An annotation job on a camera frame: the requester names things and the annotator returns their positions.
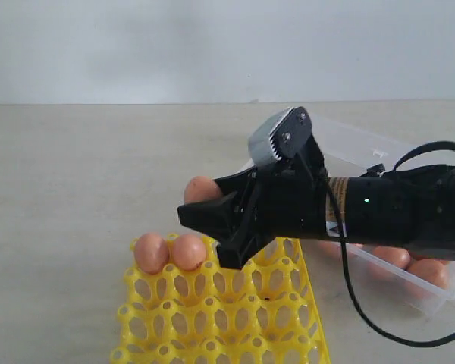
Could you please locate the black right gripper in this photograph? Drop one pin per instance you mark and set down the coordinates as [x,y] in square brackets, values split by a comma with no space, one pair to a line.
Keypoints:
[284,198]

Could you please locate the brown egg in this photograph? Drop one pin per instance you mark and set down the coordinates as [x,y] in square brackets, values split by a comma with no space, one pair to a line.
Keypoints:
[400,258]
[431,271]
[201,188]
[188,252]
[151,253]
[333,249]

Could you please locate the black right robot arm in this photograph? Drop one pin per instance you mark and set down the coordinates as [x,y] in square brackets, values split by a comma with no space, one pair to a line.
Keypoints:
[413,209]

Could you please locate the yellow plastic egg tray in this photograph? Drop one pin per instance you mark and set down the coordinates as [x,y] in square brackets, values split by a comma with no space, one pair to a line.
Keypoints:
[264,313]

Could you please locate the clear plastic container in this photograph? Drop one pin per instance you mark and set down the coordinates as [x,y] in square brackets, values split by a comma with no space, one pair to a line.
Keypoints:
[351,152]

